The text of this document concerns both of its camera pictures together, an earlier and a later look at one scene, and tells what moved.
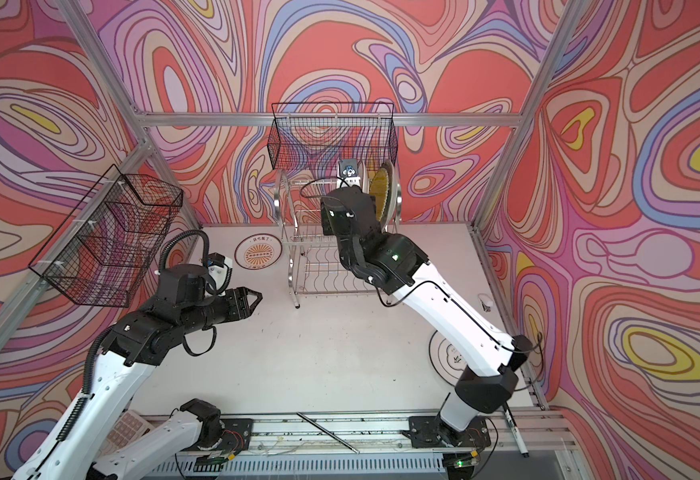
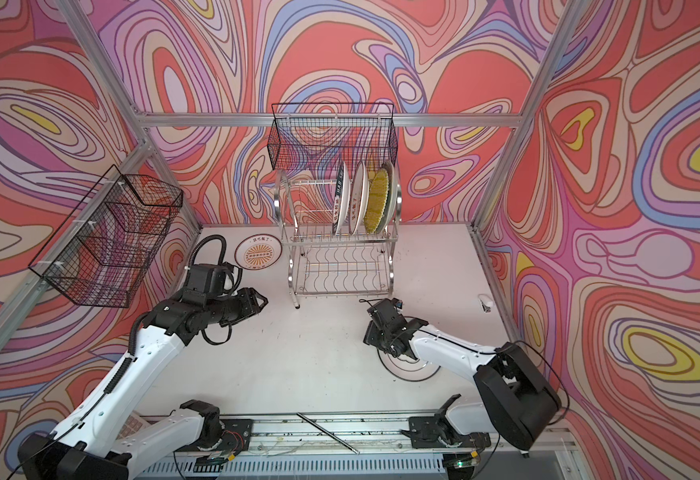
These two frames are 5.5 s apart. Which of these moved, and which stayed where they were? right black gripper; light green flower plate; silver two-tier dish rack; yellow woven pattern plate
Moved: right black gripper
Stayed: light green flower plate; silver two-tier dish rack; yellow woven pattern plate
